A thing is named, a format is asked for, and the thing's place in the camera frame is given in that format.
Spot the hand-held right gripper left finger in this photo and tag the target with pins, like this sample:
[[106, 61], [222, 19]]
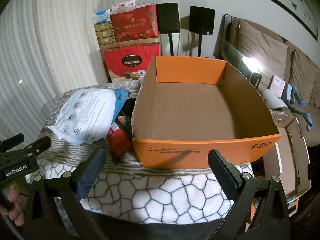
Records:
[[90, 175]]

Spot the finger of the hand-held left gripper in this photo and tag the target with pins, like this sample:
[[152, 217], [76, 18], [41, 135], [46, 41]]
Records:
[[40, 143], [15, 140]]

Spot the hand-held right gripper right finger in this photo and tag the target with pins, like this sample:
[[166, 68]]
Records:
[[225, 177]]

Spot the red snack packet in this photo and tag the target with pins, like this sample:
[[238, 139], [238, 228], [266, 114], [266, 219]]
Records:
[[120, 142]]

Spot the white mask packet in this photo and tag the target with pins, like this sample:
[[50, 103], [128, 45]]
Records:
[[82, 112]]

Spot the orange cardboard box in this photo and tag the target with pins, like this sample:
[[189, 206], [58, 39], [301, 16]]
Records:
[[200, 105]]

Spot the black box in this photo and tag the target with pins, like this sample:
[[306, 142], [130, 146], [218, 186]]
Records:
[[127, 106]]

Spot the person's left hand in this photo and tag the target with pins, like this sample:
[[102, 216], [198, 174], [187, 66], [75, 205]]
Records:
[[15, 205]]

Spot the white brown cardboard tray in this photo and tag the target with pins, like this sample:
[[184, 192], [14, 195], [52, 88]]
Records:
[[282, 155]]

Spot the orange blue box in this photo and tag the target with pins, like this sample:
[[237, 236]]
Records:
[[292, 202]]

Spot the white helmet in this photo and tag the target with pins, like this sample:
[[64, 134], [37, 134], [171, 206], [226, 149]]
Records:
[[272, 100]]

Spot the white curtain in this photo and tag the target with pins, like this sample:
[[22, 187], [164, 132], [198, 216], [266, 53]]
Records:
[[50, 42]]

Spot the lit lantern lamp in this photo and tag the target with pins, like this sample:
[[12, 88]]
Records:
[[256, 78]]

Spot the pink box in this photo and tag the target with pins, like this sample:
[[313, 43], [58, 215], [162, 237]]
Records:
[[277, 85]]

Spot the blue grey toy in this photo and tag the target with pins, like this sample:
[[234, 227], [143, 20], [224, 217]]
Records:
[[292, 92]]

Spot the brown sofa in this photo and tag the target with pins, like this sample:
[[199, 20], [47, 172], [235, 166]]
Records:
[[312, 110]]

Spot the red chocolate gift bag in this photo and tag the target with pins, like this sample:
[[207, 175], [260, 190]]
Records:
[[117, 60]]

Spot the brown sofa cushion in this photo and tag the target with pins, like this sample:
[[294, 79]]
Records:
[[260, 45], [302, 72]]

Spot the black speaker stand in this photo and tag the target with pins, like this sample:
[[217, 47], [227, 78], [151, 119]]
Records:
[[200, 46], [171, 45]]

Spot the blue tissue pack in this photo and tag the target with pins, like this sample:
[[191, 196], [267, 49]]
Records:
[[101, 16]]

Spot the red floral gift bag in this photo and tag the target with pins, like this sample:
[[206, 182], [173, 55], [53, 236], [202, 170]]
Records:
[[135, 25]]

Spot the black speaker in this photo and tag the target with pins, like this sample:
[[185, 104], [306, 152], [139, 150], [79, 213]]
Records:
[[202, 20], [168, 17]]

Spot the pink white tissue pack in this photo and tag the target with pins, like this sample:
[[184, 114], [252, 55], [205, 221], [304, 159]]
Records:
[[123, 6]]

